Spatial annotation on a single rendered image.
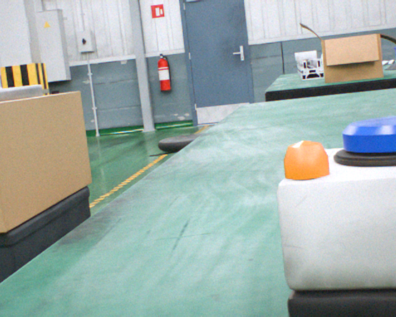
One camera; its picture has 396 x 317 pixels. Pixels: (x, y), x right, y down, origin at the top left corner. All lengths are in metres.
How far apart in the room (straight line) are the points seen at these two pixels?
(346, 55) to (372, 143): 2.34
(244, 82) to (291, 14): 1.25
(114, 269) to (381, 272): 0.18
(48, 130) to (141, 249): 0.23
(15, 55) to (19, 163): 6.25
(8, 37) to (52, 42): 5.04
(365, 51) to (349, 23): 8.89
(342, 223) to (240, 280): 0.11
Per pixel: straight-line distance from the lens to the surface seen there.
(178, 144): 3.50
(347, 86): 2.50
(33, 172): 0.59
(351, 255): 0.24
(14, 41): 6.82
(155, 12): 11.69
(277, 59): 11.43
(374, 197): 0.24
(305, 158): 0.24
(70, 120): 0.69
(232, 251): 0.40
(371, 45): 2.61
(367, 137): 0.26
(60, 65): 11.81
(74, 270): 0.40
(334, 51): 2.60
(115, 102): 11.84
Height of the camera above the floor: 0.88
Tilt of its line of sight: 7 degrees down
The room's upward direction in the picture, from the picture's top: 7 degrees counter-clockwise
